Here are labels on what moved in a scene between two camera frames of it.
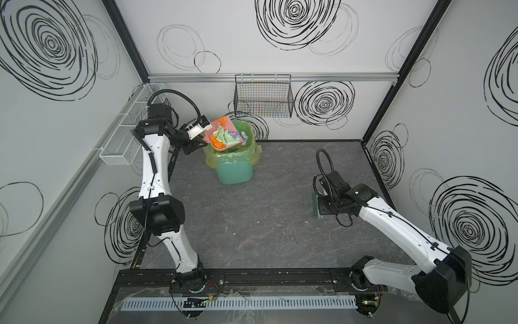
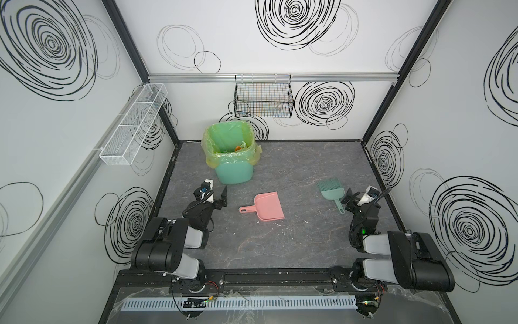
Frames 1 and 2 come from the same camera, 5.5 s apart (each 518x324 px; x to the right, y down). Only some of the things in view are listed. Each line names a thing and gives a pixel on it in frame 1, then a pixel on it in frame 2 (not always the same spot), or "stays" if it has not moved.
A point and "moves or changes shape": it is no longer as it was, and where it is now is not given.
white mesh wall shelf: [123, 147] stays
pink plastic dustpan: [230, 125] -> [267, 206]
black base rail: [280, 278] stays
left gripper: [195, 143] -> [218, 201]
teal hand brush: [315, 204] moves or changes shape
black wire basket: [266, 96] stays
